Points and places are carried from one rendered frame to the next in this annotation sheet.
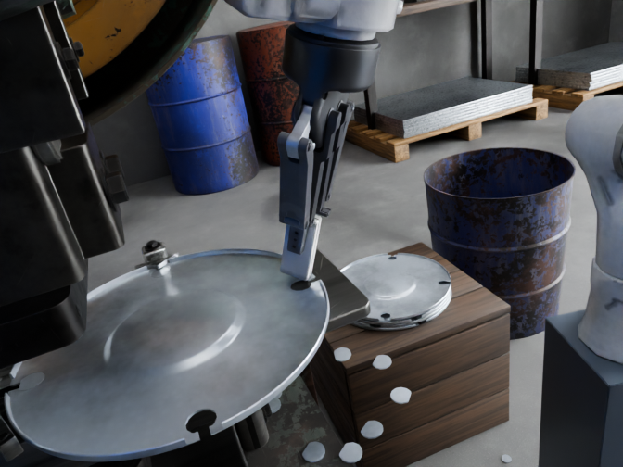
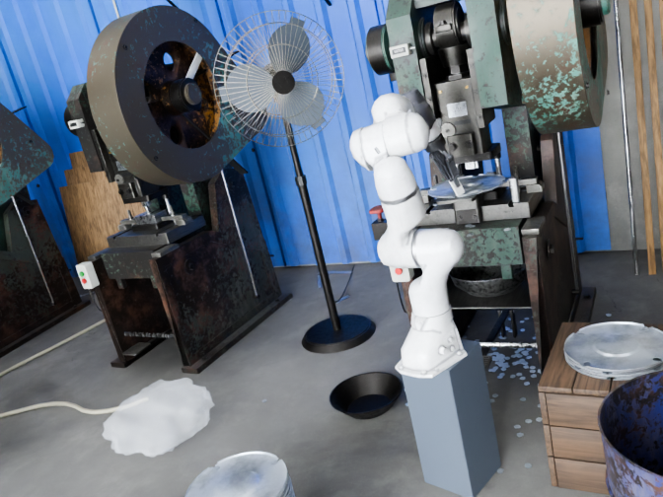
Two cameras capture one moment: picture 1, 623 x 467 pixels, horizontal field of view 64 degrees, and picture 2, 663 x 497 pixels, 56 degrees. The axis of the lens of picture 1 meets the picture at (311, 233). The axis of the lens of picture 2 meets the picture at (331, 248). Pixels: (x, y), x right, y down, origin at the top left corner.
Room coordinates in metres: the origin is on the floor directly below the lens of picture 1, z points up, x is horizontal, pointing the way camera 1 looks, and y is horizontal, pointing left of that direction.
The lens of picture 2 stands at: (1.73, -1.80, 1.36)
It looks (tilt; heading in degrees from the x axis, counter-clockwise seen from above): 17 degrees down; 138
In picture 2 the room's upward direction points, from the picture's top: 13 degrees counter-clockwise
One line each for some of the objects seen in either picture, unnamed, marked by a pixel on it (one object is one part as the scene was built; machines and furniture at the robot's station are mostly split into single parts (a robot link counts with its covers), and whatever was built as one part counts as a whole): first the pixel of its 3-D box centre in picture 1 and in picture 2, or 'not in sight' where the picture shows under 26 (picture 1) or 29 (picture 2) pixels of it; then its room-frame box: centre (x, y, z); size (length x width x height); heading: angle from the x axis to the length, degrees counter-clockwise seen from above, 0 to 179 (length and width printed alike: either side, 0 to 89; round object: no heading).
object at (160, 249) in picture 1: (162, 275); (514, 188); (0.56, 0.19, 0.75); 0.03 x 0.03 x 0.10; 18
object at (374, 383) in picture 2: not in sight; (367, 398); (0.08, -0.31, 0.04); 0.30 x 0.30 x 0.07
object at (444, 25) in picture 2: not in sight; (454, 50); (0.36, 0.26, 1.27); 0.21 x 0.12 x 0.34; 108
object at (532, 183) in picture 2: not in sight; (519, 178); (0.52, 0.31, 0.76); 0.17 x 0.06 x 0.10; 18
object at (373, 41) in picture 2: not in sight; (393, 52); (0.11, 0.21, 1.31); 0.22 x 0.12 x 0.22; 108
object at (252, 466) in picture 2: not in sight; (236, 485); (0.36, -1.11, 0.31); 0.29 x 0.29 x 0.01
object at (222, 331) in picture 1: (175, 327); (466, 185); (0.39, 0.14, 0.78); 0.29 x 0.29 x 0.01
